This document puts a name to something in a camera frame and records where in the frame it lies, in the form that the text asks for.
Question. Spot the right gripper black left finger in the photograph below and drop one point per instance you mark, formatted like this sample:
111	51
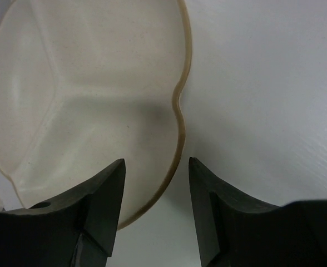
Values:
75	228

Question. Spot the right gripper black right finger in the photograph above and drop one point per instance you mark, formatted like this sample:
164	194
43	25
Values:
236	229

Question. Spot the cream divided plate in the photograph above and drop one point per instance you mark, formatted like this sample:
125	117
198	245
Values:
84	83

